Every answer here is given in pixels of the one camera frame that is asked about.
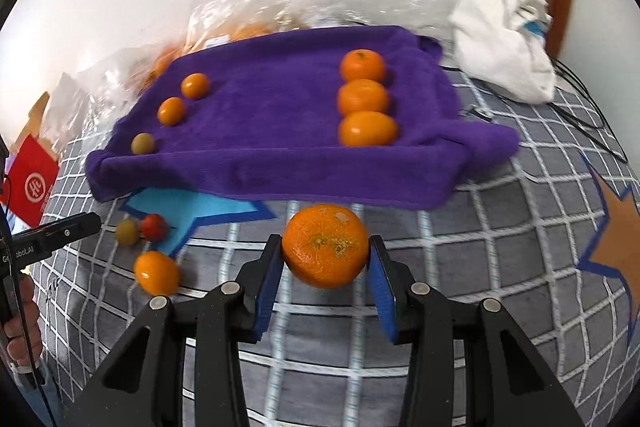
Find small orange mandarin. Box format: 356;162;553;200
180;73;210;100
157;97;187;126

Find purple towel covered tray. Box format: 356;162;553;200
85;26;521;210

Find black cables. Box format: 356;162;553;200
520;7;631;162

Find clear bag of oranges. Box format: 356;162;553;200
147;18;306;82

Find person's left hand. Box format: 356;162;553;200
2;279;43;375

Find orange tomato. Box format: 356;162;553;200
133;251;181;296

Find red paper bag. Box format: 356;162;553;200
10;136;61;228

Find small clear plastic bag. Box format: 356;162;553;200
75;49;166;112

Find white cloth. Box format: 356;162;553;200
449;0;558;102

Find small red tomato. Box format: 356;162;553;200
140;214;169;242

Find yellow-green plum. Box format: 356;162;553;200
115;219;141;247
131;132;155;155

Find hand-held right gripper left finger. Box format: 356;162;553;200
75;234;286;427

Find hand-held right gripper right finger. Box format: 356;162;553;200
367;234;586;427

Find grey checked bedsheet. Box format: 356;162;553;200
30;62;640;427

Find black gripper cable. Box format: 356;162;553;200
17;269;56;418

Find grey plastic bag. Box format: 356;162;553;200
40;72;96;142

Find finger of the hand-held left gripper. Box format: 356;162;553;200
12;213;101;260

